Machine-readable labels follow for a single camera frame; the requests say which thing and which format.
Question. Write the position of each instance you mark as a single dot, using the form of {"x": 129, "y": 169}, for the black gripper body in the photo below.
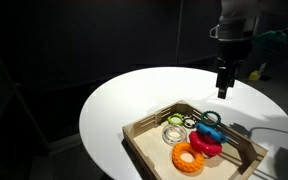
{"x": 234, "y": 50}

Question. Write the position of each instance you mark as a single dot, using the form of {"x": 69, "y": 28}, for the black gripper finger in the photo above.
{"x": 234, "y": 75}
{"x": 222, "y": 83}

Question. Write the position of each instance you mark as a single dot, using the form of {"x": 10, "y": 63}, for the yellow block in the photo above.
{"x": 254, "y": 76}

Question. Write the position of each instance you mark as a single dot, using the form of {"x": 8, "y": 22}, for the wooden slatted tray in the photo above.
{"x": 150, "y": 146}

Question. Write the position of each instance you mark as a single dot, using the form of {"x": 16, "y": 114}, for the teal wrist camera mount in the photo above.
{"x": 270, "y": 38}

